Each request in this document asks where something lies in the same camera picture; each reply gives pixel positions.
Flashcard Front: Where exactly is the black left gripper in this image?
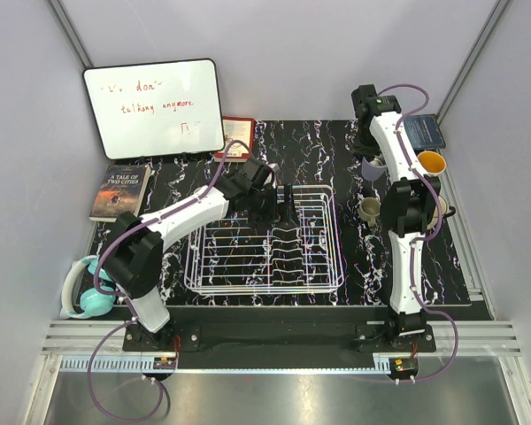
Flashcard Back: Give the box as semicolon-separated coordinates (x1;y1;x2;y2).
247;184;299;231

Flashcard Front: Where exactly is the lilac plastic cup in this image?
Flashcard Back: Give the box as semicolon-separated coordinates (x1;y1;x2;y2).
361;156;388;182

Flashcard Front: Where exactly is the small beige mug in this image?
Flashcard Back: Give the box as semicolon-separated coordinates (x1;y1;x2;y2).
358;197;381;228

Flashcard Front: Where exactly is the floral white mug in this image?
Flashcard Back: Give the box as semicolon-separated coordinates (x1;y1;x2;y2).
417;151;447;177

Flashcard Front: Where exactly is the white wire dish rack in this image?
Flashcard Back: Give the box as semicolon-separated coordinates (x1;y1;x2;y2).
184;185;344;296

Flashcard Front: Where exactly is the cream ribbed cup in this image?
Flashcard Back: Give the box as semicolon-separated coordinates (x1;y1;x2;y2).
427;196;457;230

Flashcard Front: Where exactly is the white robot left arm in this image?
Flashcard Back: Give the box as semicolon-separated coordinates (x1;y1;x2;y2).
98;158;299;351

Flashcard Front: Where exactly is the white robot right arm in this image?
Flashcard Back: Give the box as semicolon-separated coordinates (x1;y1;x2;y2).
351;84;441;352

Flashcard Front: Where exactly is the dark blue book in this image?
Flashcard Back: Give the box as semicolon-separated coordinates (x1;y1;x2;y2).
404;114;446;151

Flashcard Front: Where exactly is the red paperback book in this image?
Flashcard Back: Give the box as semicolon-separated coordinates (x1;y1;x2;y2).
213;117;255;163

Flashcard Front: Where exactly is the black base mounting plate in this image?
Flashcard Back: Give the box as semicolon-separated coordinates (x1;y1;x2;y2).
123;305;436;372

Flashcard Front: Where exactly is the Tale of Two Cities book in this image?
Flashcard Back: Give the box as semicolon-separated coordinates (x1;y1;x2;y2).
89;164;151;222

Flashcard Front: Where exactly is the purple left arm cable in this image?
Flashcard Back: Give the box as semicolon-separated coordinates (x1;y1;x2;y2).
86;140;253;424

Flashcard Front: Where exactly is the white whiteboard black frame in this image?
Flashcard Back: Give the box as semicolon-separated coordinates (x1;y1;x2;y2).
83;58;225;160

